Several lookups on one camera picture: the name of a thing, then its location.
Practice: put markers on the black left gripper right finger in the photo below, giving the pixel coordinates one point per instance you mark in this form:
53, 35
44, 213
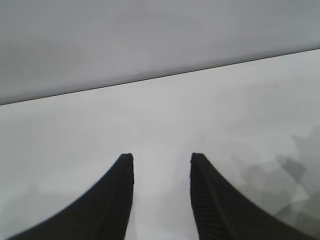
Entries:
215, 207

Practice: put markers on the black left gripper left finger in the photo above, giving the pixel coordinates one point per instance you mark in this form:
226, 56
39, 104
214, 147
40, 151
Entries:
105, 205

